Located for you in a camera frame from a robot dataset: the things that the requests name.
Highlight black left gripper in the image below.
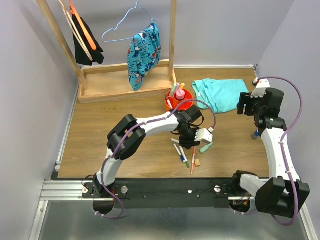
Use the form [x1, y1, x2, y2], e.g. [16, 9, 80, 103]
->
[178, 126, 202, 151]

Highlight white marker red cap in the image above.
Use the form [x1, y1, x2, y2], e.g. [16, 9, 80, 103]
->
[170, 138, 180, 144]

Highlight green grey highlighter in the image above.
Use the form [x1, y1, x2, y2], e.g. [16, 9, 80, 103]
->
[169, 83, 177, 97]

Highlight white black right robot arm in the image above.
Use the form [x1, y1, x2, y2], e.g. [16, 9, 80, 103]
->
[230, 87, 310, 219]

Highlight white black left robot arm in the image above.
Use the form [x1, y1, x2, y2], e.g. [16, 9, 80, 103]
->
[93, 105, 204, 198]

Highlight orange pen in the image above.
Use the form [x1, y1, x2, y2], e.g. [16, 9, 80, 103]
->
[190, 146, 196, 175]

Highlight small green bottle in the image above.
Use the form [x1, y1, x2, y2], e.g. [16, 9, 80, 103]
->
[199, 142, 214, 154]

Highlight teal folded t-shirt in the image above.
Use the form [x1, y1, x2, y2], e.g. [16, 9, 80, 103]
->
[192, 78, 249, 114]

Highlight white marker green cap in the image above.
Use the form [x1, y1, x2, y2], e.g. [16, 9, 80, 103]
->
[179, 146, 190, 168]

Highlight small tan eraser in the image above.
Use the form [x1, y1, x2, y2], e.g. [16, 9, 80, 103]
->
[194, 159, 201, 167]

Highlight blue capped grey bottle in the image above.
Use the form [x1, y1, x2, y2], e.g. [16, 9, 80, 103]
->
[251, 129, 260, 140]

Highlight blue patterned hanging shirt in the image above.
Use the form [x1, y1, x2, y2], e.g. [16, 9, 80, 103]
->
[127, 22, 162, 92]

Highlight wooden clothes rack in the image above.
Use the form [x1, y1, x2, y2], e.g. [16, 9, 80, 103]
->
[37, 0, 177, 104]

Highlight black hanging garment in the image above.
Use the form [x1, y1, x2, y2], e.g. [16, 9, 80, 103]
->
[71, 14, 105, 67]

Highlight orange plastic hanger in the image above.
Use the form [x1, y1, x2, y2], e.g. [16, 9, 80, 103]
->
[69, 0, 97, 50]

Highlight light wooden hanger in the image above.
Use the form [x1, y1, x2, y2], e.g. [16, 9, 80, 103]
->
[59, 0, 93, 61]

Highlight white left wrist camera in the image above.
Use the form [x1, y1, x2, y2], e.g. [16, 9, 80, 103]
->
[194, 128, 213, 143]

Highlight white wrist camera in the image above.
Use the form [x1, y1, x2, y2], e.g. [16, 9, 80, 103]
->
[250, 77, 270, 99]
[194, 128, 213, 143]

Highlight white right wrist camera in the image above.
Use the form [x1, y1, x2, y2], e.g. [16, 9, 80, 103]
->
[250, 77, 270, 99]

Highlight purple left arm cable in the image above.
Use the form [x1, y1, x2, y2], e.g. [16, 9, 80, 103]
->
[94, 99, 217, 219]

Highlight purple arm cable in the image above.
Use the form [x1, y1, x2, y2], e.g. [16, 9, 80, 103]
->
[94, 99, 217, 219]
[233, 76, 304, 226]

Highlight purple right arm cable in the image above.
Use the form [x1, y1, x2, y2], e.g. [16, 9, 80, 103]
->
[233, 76, 304, 226]

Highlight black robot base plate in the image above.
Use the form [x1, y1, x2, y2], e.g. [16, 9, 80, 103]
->
[82, 178, 253, 209]

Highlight light blue wire hanger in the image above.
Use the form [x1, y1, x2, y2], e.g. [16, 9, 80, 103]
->
[101, 0, 155, 43]

